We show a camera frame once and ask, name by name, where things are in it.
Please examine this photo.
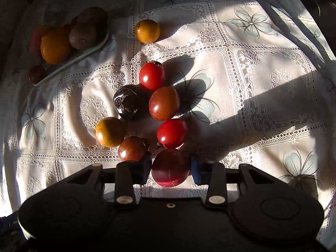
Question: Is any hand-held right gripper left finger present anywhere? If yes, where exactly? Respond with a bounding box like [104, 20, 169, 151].
[62, 152, 153, 210]

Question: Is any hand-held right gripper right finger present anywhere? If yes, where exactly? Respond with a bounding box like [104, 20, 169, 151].
[190, 156, 280, 210]

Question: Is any dark red plum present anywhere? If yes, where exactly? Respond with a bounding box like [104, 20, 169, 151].
[151, 149, 191, 188]

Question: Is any small yellow orange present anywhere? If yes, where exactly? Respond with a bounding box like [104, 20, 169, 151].
[135, 19, 161, 44]
[95, 117, 126, 148]

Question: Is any brown tomato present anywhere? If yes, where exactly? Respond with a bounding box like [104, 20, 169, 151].
[148, 86, 180, 121]
[118, 136, 150, 162]

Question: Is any glossy black tomato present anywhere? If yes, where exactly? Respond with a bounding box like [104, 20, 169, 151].
[113, 85, 150, 121]

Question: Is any white plate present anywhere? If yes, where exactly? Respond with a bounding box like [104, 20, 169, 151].
[33, 13, 111, 87]

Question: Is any white lace floral tablecloth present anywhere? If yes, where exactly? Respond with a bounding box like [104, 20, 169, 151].
[0, 0, 336, 242]

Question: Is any small dark red tomato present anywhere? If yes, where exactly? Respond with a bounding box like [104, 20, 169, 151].
[28, 66, 46, 84]

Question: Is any large orange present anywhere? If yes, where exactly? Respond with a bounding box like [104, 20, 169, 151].
[40, 28, 72, 65]

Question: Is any red-orange fruit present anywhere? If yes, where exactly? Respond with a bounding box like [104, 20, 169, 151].
[29, 27, 49, 58]

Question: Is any dark brown cushion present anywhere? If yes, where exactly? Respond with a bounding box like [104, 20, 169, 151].
[290, 0, 336, 61]

